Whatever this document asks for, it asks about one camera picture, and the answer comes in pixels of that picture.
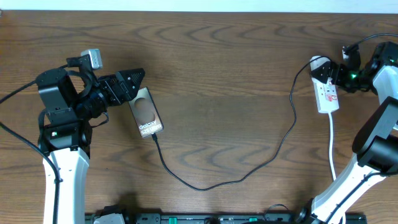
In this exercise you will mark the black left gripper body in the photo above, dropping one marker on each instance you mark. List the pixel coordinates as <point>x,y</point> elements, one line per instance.
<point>108,95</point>

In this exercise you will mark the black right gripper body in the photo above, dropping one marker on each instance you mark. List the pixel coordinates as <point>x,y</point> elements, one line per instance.
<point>350,80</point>

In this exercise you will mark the white power strip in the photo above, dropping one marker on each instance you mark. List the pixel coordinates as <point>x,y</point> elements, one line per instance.
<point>325,94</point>

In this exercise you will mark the grey Galaxy smartphone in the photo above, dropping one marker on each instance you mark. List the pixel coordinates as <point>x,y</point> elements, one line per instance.
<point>145,113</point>

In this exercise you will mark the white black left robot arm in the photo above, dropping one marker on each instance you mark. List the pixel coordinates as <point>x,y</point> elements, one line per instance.
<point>71,100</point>

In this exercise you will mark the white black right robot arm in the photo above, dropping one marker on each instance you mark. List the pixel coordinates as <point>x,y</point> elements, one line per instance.
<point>374,147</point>

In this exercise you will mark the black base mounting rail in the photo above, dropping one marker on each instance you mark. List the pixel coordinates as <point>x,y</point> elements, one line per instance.
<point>155,218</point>

